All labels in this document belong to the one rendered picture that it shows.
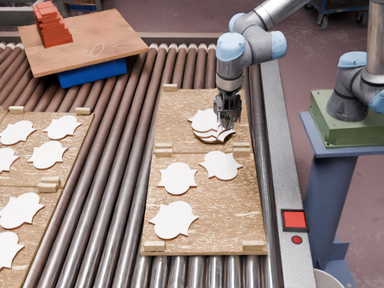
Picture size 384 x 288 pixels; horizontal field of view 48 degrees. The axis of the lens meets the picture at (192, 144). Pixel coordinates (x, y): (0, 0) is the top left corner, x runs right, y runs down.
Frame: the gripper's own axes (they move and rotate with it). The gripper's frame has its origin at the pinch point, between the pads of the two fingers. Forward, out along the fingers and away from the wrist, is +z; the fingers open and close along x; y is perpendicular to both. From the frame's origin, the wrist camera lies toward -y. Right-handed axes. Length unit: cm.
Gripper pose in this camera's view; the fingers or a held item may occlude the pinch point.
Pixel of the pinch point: (226, 124)
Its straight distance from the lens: 141.0
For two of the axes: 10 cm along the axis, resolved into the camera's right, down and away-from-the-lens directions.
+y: -0.1, 7.7, -6.4
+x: 10.0, -0.2, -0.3
